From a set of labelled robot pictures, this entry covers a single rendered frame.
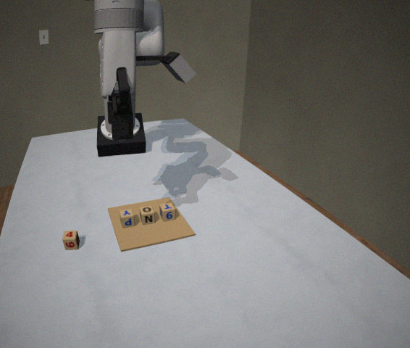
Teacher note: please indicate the tan square mat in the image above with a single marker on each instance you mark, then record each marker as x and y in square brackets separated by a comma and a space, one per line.
[140, 235]

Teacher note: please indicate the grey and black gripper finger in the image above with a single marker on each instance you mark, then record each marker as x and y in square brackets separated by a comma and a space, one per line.
[110, 111]
[122, 117]

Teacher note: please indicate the wooden letter block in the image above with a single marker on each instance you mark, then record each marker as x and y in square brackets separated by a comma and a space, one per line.
[127, 218]
[147, 215]
[71, 240]
[167, 211]

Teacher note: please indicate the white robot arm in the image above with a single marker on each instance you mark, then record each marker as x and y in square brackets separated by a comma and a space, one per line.
[129, 14]

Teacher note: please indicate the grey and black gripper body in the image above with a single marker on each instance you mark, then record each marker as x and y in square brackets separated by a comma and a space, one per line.
[118, 49]

